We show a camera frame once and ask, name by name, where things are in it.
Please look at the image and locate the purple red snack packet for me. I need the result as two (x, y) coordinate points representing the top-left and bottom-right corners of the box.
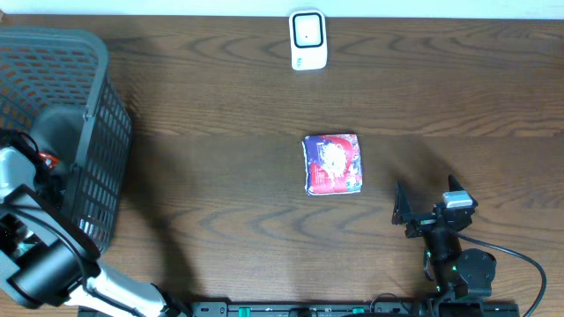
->
(302, 134), (363, 196)

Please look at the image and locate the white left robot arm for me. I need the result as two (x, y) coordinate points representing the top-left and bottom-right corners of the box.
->
(1, 129), (192, 316)

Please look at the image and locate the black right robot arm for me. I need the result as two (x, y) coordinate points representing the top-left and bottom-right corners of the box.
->
(391, 175), (497, 299)

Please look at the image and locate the white barcode scanner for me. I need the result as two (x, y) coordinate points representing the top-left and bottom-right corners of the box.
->
(288, 10), (328, 71)

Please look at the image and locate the grey plastic basket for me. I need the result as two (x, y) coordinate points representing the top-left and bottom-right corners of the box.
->
(1, 26), (132, 252)

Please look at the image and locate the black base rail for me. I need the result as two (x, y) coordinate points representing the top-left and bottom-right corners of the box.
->
(78, 300), (521, 317)

